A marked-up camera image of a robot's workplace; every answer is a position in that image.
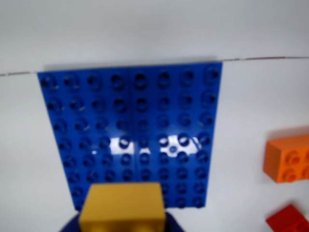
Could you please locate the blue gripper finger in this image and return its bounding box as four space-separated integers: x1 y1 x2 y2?
59 212 82 232
165 210 185 232

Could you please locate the yellow 2x2 block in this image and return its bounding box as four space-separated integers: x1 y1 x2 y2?
78 182 167 232

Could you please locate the red 2x2 block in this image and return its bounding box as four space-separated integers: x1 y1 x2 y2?
265 204 309 232

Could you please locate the orange 2x4 block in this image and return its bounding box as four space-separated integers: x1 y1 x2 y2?
264 135 309 184

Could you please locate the blue 8x8 studded baseplate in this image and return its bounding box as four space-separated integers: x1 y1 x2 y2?
37 62 223 210

